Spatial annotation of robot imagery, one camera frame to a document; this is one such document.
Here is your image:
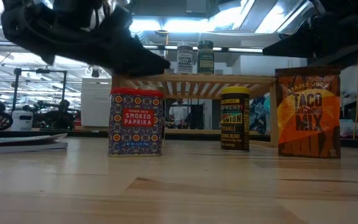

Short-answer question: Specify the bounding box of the blue cover book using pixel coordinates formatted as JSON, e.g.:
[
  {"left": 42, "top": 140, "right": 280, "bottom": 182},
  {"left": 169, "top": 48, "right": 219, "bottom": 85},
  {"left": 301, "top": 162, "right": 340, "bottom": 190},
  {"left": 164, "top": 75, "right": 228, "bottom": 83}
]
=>
[{"left": 0, "top": 133, "right": 68, "bottom": 156}]

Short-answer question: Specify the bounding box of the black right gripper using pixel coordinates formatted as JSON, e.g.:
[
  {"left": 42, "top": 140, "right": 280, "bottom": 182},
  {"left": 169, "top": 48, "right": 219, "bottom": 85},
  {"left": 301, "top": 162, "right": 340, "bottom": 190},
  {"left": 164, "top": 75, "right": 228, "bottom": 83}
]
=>
[{"left": 262, "top": 0, "right": 358, "bottom": 58}]

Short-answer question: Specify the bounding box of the orange taco seasoning packet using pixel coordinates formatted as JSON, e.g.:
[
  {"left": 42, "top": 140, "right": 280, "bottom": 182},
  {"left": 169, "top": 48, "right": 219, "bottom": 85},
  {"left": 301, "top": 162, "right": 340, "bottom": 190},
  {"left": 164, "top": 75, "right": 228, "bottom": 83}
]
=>
[{"left": 274, "top": 65, "right": 342, "bottom": 159}]

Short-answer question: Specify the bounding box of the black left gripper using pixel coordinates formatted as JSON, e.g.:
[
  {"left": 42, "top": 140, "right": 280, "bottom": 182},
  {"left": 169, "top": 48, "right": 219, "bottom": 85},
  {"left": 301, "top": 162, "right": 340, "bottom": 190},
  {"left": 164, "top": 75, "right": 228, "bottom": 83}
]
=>
[{"left": 73, "top": 6, "right": 171, "bottom": 77}]

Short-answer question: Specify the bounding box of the red lid smoked paprika tin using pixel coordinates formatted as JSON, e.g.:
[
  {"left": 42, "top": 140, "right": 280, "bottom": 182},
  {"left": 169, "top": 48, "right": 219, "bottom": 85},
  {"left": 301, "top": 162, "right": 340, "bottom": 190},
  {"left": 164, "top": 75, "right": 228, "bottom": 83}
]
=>
[{"left": 108, "top": 87, "right": 165, "bottom": 157}]

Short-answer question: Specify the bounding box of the white cabinet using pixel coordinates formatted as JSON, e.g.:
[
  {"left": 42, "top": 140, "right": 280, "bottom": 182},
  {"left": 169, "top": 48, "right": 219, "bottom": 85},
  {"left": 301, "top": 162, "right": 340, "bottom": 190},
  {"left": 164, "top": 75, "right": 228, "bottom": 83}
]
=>
[{"left": 80, "top": 77, "right": 113, "bottom": 128}]

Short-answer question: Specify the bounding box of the black aluminium table frame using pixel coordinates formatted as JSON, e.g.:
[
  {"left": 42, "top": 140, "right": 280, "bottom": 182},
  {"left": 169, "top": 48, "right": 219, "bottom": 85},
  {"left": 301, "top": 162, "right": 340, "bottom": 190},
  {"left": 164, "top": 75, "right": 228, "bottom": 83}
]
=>
[{"left": 0, "top": 128, "right": 358, "bottom": 151}]

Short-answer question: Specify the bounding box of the long ceiling light bar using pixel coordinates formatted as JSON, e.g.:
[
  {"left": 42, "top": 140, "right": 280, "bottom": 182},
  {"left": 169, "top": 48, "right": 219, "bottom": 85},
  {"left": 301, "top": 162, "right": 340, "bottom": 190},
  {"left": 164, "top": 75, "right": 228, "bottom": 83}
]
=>
[{"left": 141, "top": 45, "right": 264, "bottom": 54}]

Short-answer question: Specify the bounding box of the green lid spice jar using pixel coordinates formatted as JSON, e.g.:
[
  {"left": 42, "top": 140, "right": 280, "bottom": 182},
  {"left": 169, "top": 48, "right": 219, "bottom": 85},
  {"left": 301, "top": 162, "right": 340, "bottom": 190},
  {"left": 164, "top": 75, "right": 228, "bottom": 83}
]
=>
[{"left": 197, "top": 40, "right": 214, "bottom": 75}]

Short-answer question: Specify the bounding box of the small white appliance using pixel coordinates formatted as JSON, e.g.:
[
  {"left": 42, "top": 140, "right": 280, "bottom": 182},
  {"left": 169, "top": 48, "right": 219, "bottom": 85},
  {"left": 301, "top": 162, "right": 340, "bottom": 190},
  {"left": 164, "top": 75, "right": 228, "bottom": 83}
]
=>
[{"left": 10, "top": 110, "right": 34, "bottom": 131}]

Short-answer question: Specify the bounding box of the yellow lid onion spice jar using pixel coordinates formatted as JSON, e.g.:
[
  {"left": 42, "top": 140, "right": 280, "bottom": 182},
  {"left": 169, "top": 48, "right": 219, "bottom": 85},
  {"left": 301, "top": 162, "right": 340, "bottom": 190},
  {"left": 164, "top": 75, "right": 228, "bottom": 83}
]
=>
[{"left": 220, "top": 86, "right": 250, "bottom": 152}]

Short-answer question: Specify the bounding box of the thin yellow cable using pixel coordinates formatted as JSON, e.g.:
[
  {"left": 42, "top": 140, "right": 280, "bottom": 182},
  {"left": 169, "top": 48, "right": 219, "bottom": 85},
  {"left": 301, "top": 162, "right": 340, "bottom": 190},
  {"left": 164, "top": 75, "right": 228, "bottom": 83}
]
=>
[{"left": 354, "top": 43, "right": 358, "bottom": 140}]

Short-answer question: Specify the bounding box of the person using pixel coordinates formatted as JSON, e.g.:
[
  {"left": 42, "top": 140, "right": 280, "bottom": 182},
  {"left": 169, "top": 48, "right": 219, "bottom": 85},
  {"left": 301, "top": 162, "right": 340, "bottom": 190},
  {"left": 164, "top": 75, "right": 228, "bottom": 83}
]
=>
[{"left": 168, "top": 98, "right": 191, "bottom": 129}]

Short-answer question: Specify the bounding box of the black background rig frame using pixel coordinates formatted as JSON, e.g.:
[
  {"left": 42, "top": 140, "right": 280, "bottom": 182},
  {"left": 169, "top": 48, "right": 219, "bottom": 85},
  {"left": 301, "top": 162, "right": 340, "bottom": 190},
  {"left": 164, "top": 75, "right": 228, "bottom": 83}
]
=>
[{"left": 12, "top": 67, "right": 68, "bottom": 113}]

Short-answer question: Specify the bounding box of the pile of coloured clothes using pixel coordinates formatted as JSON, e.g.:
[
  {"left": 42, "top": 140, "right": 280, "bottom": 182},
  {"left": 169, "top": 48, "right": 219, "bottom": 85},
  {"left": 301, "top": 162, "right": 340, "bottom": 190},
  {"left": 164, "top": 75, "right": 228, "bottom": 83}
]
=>
[{"left": 249, "top": 95, "right": 272, "bottom": 134}]

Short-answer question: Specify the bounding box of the white lid bagel seasoning jar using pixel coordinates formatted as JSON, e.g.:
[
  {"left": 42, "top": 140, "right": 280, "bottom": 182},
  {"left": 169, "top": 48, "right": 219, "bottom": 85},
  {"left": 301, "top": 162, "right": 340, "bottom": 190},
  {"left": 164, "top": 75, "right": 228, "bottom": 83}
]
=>
[{"left": 177, "top": 45, "right": 194, "bottom": 75}]

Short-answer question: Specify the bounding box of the wooden slatted shelf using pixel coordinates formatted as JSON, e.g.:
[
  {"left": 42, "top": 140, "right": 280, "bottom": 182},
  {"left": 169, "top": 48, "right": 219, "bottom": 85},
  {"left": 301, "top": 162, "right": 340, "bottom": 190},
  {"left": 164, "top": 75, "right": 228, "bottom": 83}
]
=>
[{"left": 111, "top": 73, "right": 276, "bottom": 147}]

